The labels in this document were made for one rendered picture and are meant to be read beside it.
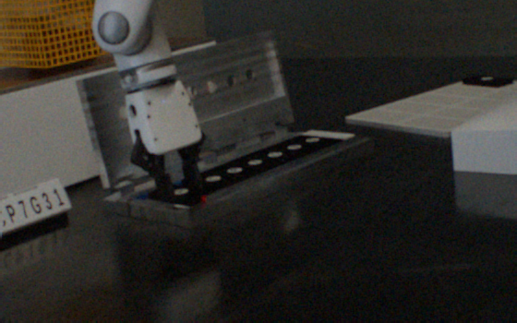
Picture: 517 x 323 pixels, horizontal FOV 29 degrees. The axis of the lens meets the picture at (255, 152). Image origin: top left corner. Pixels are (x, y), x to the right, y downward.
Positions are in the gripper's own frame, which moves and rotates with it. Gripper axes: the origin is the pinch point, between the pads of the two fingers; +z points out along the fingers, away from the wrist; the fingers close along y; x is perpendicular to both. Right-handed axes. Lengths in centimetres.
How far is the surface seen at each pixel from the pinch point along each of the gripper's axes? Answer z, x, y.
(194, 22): -35, 212, 205
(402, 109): 3, 5, 64
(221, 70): -14.5, 10.9, 24.8
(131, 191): 0.1, 11.0, -0.9
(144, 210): 2.6, 3.5, -5.1
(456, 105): 5, -4, 69
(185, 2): -44, 209, 200
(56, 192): -3.1, 17.3, -10.2
